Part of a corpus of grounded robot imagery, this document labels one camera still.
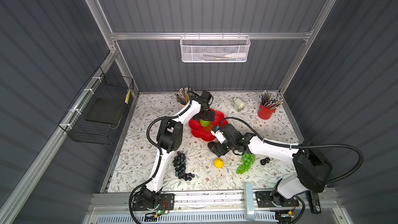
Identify green fake apple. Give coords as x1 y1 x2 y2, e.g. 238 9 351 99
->
200 119 211 128

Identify green fake grape bunch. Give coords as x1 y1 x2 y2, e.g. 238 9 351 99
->
236 153 256 174

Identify yellow fake lemon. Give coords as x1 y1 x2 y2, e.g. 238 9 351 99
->
214 158 224 169

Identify dark purple grape bunch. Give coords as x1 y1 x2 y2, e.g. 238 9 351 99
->
173 151 195 181

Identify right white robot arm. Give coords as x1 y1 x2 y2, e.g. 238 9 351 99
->
208 124 332 200

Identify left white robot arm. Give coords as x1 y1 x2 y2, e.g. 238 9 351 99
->
139 91 215 205

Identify red flower fruit bowl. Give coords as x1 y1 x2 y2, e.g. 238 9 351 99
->
188 108 225 142

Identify small black loose grapes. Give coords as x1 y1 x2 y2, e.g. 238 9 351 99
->
260 157 270 166

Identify red pencil cup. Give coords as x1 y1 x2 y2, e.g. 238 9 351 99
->
257 103 276 120

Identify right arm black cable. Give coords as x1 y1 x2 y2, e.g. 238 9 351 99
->
219 117 364 185

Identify light blue rail bracket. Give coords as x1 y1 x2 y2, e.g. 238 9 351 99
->
244 183 255 221

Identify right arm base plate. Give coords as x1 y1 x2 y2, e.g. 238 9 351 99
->
255 190 300 208

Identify white wire wall basket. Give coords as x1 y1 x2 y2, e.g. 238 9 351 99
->
179 35 251 63

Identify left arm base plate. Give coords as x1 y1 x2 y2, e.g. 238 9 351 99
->
130 193 175 211

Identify black wire side basket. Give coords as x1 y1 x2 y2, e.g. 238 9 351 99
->
59 69 134 145

